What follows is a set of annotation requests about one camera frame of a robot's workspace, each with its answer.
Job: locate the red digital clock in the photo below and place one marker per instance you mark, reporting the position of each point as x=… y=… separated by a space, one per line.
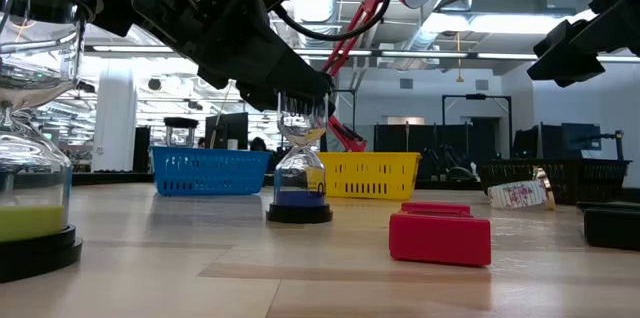
x=440 y=238

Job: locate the dark monitor on arm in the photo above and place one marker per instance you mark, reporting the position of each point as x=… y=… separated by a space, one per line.
x=580 y=136

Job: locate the black partition panel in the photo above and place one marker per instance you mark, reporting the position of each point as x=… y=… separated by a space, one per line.
x=425 y=138

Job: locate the person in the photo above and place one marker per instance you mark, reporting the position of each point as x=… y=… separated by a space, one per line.
x=258 y=144

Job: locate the black plastic basket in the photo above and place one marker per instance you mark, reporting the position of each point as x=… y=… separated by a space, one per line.
x=590 y=178

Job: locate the yellow plastic basket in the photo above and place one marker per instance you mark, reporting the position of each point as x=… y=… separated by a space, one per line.
x=370 y=163

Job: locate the black aluminium table frame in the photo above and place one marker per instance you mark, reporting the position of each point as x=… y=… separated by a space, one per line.
x=110 y=178

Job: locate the black digital clock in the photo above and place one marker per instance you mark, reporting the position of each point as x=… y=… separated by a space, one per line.
x=612 y=228

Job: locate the lime green sand hourglass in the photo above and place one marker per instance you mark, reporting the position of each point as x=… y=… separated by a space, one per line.
x=30 y=218

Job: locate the black computer monitor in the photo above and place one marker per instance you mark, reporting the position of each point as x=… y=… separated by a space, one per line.
x=227 y=130

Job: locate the black metal stand frame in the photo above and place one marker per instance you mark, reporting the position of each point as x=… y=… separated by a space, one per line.
x=475 y=96

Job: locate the blue plastic basket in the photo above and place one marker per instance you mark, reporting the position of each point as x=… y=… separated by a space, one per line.
x=210 y=170

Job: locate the black capped hourglass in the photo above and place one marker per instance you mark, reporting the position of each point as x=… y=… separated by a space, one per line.
x=180 y=122

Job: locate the blue sand hourglass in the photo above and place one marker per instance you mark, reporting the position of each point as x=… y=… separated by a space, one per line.
x=300 y=198

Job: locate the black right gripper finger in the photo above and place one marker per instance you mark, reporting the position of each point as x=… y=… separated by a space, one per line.
x=565 y=55

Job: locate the white column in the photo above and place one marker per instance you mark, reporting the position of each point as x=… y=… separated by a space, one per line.
x=114 y=118

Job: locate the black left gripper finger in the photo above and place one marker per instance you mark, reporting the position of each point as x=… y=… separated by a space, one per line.
x=270 y=48
x=255 y=95

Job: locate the long ceiling light strip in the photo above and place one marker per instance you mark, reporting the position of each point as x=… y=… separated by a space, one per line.
x=425 y=54

